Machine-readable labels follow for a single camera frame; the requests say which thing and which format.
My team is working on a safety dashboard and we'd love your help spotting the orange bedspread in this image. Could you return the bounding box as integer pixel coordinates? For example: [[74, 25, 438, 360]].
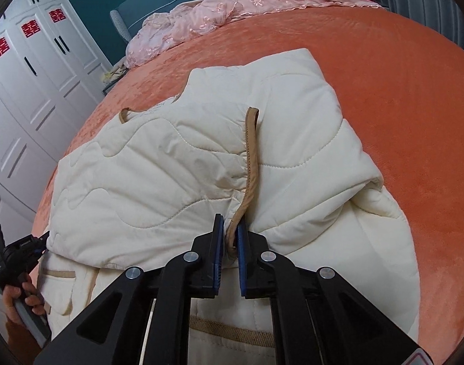
[[30, 5, 464, 365]]

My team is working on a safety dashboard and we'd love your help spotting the person's left hand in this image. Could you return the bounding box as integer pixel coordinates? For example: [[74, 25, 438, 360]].
[[2, 274, 47, 325]]

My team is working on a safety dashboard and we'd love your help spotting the cream quilted jacket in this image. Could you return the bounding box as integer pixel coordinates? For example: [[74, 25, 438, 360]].
[[37, 48, 420, 365]]

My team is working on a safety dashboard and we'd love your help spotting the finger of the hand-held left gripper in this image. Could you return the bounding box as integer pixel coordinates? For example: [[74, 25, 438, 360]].
[[31, 231, 51, 264]]

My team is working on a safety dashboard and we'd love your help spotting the pink lace blanket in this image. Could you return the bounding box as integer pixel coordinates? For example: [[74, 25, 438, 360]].
[[125, 0, 385, 68]]

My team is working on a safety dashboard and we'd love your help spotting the white wardrobe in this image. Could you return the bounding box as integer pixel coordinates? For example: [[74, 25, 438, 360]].
[[0, 0, 113, 331]]

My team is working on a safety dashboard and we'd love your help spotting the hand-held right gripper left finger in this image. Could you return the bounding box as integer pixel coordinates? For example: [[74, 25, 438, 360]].
[[33, 213, 225, 365]]

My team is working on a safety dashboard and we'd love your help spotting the grey striped curtain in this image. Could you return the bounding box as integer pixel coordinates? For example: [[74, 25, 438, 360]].
[[363, 0, 464, 59]]

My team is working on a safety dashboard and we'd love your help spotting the cluttered bedside table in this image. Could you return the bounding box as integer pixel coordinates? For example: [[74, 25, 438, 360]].
[[102, 64, 127, 95]]

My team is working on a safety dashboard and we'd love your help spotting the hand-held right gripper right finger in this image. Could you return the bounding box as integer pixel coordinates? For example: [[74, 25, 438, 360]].
[[237, 222, 426, 365]]

